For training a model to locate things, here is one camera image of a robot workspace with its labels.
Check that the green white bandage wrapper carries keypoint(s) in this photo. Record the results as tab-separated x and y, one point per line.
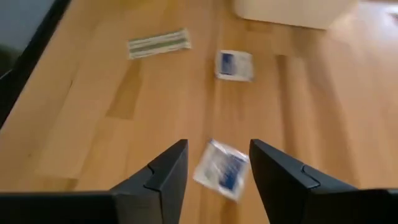
158	43

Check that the white plastic bin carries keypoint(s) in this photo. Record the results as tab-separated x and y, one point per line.
295	12

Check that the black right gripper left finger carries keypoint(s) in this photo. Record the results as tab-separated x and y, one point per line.
161	186

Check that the blue white alcohol pad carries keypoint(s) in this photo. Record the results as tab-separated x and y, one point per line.
222	169
234	65

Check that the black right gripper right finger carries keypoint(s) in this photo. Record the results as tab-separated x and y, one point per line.
280	186

